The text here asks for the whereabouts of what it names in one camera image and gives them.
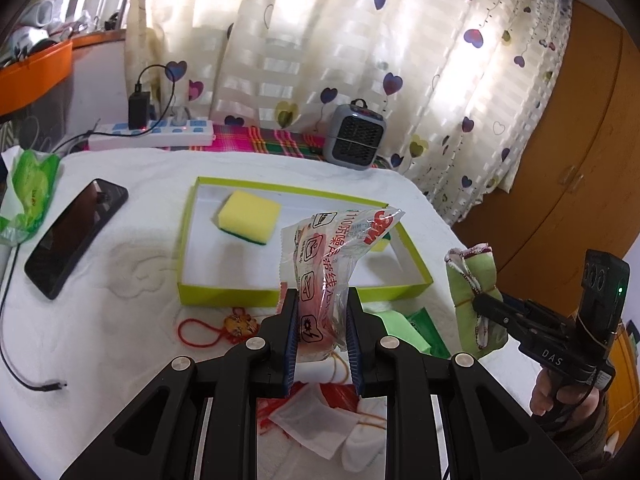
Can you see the black smartphone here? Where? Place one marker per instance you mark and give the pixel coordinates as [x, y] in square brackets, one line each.
[60, 248]

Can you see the white blue power strip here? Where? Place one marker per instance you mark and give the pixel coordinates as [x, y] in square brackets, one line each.
[195, 133]

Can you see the brown wooden wardrobe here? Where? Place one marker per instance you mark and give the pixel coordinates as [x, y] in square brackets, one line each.
[578, 183]

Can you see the black power adapter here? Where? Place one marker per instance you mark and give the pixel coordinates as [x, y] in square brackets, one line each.
[138, 108]

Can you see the clear red printed plastic bag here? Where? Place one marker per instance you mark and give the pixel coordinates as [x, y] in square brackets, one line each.
[330, 269]

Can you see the red tassel knot charm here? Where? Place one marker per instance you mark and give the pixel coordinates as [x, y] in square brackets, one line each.
[332, 374]

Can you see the pink plaid cloth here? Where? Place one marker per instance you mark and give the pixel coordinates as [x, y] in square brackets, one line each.
[285, 143]

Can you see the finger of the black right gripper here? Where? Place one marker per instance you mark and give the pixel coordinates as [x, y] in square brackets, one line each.
[491, 308]
[535, 304]

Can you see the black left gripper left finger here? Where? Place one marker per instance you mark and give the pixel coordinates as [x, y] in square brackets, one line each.
[198, 419]

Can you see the green rimmed shallow box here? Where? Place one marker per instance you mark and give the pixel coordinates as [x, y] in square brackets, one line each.
[220, 270]

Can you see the orange plastic tray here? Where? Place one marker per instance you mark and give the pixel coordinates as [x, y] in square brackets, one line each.
[25, 82]

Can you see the right hand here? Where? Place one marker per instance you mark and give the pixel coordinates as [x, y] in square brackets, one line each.
[585, 401]

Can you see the green printed packet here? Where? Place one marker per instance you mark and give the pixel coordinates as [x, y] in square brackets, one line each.
[416, 329]

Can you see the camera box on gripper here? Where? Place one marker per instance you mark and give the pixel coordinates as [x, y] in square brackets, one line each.
[604, 286]

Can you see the white paper sachet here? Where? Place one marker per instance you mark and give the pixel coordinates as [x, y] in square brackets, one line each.
[312, 423]

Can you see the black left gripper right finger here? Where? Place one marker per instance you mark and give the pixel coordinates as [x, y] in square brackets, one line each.
[446, 418]

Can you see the green tissue packet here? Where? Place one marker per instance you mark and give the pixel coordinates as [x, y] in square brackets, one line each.
[28, 189]

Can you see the grey small fan heater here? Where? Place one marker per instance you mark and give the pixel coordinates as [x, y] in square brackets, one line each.
[354, 136]

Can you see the cream heart pattern curtain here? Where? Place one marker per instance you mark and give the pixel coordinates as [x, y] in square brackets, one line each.
[461, 84]

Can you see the yellow sponge green backing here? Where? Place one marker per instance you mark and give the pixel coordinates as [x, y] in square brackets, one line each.
[248, 216]

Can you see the white plug in strip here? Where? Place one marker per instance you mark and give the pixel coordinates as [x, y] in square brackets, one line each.
[180, 116]

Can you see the white fluffy towel cover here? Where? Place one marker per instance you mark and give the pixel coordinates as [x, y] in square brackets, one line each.
[74, 362]

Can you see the green cloth bundle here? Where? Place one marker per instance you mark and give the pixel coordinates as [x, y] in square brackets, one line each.
[472, 272]

